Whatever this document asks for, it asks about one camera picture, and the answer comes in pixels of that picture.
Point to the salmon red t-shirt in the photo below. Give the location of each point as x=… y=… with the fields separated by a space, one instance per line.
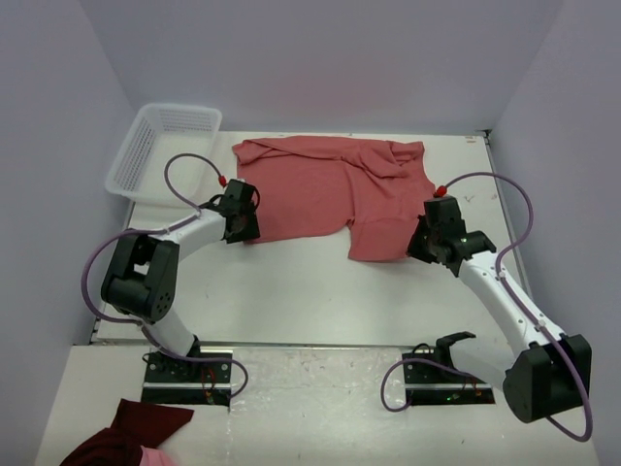
x=312 y=186

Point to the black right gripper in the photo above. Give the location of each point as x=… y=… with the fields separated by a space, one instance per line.
x=414 y=249

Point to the dark maroon t-shirt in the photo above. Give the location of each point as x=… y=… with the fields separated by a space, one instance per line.
x=135 y=425

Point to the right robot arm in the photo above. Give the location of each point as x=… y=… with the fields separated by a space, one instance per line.
x=547 y=371

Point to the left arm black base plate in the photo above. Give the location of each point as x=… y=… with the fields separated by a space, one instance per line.
x=168 y=381

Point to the pink cloth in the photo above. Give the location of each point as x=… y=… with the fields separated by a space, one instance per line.
x=156 y=457

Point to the white plastic laundry basket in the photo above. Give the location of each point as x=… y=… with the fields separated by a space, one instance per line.
x=158 y=133

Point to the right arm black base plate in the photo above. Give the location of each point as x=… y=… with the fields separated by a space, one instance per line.
x=430 y=386

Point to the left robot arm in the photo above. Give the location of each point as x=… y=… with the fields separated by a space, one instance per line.
x=141 y=279

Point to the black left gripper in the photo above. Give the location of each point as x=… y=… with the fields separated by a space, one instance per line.
x=250 y=232

